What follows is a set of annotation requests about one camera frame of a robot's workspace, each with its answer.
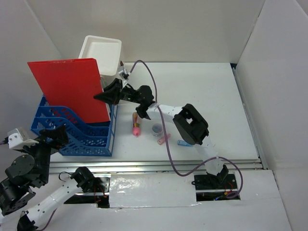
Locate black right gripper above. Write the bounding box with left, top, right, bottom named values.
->
left=94, top=78, right=142, bottom=106

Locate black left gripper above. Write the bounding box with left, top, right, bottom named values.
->
left=20, top=124, right=70, bottom=184

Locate white foam drawer box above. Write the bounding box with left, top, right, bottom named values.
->
left=78, top=35, right=126, bottom=106

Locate red file folder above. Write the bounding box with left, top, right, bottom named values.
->
left=27, top=58, right=111, bottom=123

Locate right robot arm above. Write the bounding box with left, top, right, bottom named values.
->
left=93, top=78, right=229, bottom=189

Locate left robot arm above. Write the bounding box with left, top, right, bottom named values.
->
left=0, top=125, right=95, bottom=231

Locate blue plastic file organizer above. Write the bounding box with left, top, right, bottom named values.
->
left=31, top=96, right=117, bottom=157

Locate white cover panel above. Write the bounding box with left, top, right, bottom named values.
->
left=109, top=173, right=197, bottom=208

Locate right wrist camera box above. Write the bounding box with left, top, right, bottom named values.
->
left=118, top=65, right=131, bottom=80

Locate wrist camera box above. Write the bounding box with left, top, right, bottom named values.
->
left=7, top=127, right=39, bottom=150
left=118, top=65, right=131, bottom=80

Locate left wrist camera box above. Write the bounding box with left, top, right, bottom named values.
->
left=7, top=127, right=39, bottom=150

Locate aluminium mounting rail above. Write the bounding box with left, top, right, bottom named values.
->
left=50, top=159, right=263, bottom=174

